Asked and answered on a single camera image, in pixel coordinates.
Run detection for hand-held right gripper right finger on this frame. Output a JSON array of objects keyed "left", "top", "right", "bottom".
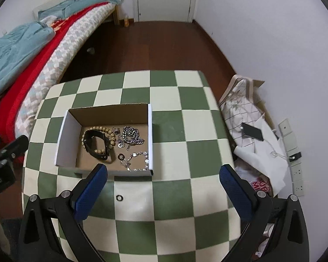
[{"left": 219, "top": 164, "right": 309, "bottom": 262}]

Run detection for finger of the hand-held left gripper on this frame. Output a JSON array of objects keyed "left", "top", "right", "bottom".
[{"left": 0, "top": 135, "right": 29, "bottom": 167}]

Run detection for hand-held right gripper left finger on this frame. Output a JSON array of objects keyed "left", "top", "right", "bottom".
[{"left": 18, "top": 163, "right": 109, "bottom": 262}]

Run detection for black wrist band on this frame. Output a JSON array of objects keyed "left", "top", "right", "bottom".
[{"left": 83, "top": 129, "right": 111, "bottom": 161}]

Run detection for silver link bracelet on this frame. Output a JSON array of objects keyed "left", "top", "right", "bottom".
[{"left": 120, "top": 151, "right": 150, "bottom": 172}]

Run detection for white cardboard box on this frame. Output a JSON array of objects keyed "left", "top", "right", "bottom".
[{"left": 54, "top": 103, "right": 154, "bottom": 177}]

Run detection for silver charm bracelet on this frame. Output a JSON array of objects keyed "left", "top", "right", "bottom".
[{"left": 112, "top": 127, "right": 132, "bottom": 152}]

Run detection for wooden bead bracelet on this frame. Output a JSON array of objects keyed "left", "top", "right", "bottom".
[{"left": 82, "top": 126, "right": 117, "bottom": 155}]

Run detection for thick silver chain bracelet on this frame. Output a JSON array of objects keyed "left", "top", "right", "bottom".
[{"left": 121, "top": 125, "right": 145, "bottom": 146}]

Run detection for red print plastic bag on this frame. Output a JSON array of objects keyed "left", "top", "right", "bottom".
[{"left": 234, "top": 166, "right": 274, "bottom": 198}]

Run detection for green checkered tablecloth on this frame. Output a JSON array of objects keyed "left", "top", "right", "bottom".
[{"left": 21, "top": 70, "right": 252, "bottom": 262}]

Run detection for black smartphone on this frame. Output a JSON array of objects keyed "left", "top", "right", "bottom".
[{"left": 240, "top": 122, "right": 264, "bottom": 142}]

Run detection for white patterned tote bag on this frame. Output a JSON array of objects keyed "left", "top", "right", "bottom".
[{"left": 218, "top": 74, "right": 264, "bottom": 149}]

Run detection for large blue blanket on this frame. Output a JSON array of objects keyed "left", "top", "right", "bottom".
[{"left": 0, "top": 21, "right": 56, "bottom": 121}]

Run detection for brown cardboard piece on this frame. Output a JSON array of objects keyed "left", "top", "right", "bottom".
[{"left": 250, "top": 79, "right": 276, "bottom": 140}]

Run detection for folded blue quilt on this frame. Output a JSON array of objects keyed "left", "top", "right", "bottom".
[{"left": 38, "top": 0, "right": 124, "bottom": 20}]

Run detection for white charging cable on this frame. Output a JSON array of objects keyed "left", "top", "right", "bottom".
[{"left": 267, "top": 141, "right": 291, "bottom": 159}]

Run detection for white wall socket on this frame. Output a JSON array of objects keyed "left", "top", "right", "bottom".
[
  {"left": 290, "top": 163, "right": 304, "bottom": 182},
  {"left": 292, "top": 179, "right": 305, "bottom": 197}
]

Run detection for blank white wall plate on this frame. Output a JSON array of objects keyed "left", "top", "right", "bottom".
[{"left": 283, "top": 133, "right": 298, "bottom": 151}]

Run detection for wooden bed frame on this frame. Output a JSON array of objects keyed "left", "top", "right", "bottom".
[{"left": 112, "top": 4, "right": 121, "bottom": 26}]

